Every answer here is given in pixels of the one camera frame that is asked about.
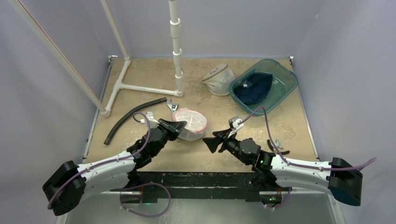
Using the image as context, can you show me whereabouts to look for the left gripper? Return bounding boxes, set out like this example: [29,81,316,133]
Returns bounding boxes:
[151,119,186,157]

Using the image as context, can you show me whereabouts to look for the pink-trimmed mesh laundry bag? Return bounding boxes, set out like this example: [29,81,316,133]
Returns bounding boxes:
[172,108,208,141]

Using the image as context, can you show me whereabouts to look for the teal plastic bin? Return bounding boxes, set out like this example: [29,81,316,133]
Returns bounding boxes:
[230,59,298,114]

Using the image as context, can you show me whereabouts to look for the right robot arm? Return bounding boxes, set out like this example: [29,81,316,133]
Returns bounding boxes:
[202,130,363,206]

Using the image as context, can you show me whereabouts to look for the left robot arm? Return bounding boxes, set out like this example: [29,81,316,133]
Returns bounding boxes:
[42,119,187,216]

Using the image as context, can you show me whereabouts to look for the dark blue garment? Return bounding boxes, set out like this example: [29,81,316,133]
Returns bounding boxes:
[233,72,273,105]

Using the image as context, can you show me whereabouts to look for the black pliers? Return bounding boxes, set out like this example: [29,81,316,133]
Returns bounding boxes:
[267,139,290,155]

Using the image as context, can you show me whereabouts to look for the red-handled adjustable wrench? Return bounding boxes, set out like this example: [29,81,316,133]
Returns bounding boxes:
[166,98,179,114]

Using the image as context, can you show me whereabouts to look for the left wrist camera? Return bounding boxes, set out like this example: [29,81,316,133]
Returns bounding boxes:
[140,111,159,127]

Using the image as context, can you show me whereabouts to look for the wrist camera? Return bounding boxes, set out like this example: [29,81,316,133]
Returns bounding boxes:
[140,111,159,127]
[228,116,244,132]

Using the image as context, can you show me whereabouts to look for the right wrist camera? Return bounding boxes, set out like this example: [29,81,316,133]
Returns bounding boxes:
[228,116,244,132]

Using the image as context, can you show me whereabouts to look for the black foam hose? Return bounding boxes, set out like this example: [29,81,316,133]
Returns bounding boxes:
[103,97,168,146]

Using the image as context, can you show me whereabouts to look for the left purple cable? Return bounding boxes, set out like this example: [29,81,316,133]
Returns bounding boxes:
[47,112,152,210]

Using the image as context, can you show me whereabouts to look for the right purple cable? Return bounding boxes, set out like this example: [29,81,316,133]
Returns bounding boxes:
[236,106,377,172]

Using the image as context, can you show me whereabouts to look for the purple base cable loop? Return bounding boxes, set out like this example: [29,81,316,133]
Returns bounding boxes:
[119,182,172,217]

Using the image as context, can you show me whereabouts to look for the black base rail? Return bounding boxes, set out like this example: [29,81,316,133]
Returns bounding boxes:
[121,171,279,203]

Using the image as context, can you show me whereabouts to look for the white PVC pipe frame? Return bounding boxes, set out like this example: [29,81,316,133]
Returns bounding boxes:
[8,0,184,117]

